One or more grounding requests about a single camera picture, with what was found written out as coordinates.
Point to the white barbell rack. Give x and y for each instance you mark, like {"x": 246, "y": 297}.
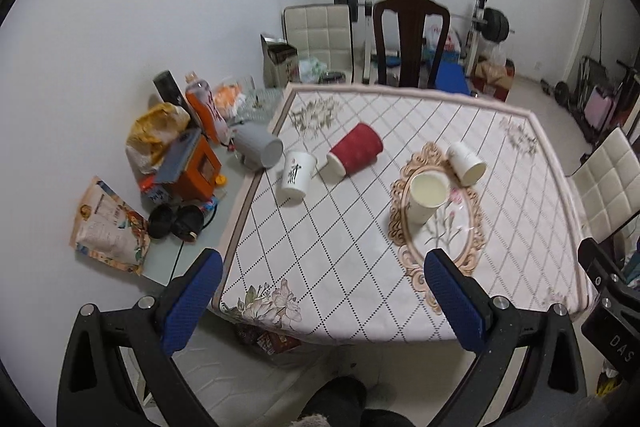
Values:
{"x": 475, "y": 42}

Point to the blue bench pad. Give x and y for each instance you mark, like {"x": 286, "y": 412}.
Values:
{"x": 452, "y": 79}

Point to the floral checked tablecloth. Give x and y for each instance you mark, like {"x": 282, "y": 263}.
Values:
{"x": 350, "y": 257}

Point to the clear plastic tray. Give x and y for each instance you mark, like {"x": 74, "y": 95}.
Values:
{"x": 260, "y": 102}

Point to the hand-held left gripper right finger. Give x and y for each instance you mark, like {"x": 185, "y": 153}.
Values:
{"x": 455, "y": 302}

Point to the grey notebook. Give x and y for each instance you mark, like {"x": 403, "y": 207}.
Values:
{"x": 177, "y": 154}

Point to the small white paper cup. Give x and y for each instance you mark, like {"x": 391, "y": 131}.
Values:
{"x": 464, "y": 162}

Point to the white printed paper cup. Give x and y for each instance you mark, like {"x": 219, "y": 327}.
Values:
{"x": 296, "y": 179}

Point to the green white plastic bag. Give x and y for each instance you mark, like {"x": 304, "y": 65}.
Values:
{"x": 312, "y": 69}

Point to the printed snack packet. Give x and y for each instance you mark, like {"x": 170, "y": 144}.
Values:
{"x": 107, "y": 227}

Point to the yellow plastic bag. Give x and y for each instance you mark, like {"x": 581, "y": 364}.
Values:
{"x": 150, "y": 132}

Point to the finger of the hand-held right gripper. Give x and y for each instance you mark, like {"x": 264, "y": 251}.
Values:
{"x": 597, "y": 264}

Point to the pink suitcase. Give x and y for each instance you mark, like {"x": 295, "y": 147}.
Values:
{"x": 600, "y": 107}

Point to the person's dark trouser leg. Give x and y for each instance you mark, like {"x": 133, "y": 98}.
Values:
{"x": 345, "y": 402}

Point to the cream padded chair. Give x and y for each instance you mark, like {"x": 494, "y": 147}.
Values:
{"x": 315, "y": 32}
{"x": 605, "y": 187}

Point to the orange box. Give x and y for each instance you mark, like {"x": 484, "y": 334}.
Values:
{"x": 195, "y": 177}

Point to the open cardboard box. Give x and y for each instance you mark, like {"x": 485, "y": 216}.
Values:
{"x": 280, "y": 67}

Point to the blue red packet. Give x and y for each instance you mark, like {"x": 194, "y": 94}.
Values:
{"x": 154, "y": 193}

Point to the white pole with red top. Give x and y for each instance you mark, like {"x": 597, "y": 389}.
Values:
{"x": 368, "y": 22}

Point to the grey cup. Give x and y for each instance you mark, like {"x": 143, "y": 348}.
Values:
{"x": 256, "y": 146}

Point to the red paper cup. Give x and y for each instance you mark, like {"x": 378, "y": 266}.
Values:
{"x": 356, "y": 148}

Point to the orange drink bottle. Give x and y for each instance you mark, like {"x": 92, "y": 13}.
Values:
{"x": 202, "y": 107}

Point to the dark wooden chair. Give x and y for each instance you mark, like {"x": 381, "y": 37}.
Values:
{"x": 411, "y": 32}

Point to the black weight plate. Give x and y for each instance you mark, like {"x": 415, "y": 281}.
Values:
{"x": 496, "y": 24}

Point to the orange snack bag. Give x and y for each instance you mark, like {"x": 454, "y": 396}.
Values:
{"x": 227, "y": 99}

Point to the black headphones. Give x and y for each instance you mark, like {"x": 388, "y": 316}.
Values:
{"x": 182, "y": 222}

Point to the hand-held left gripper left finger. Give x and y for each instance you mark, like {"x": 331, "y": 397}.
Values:
{"x": 192, "y": 302}

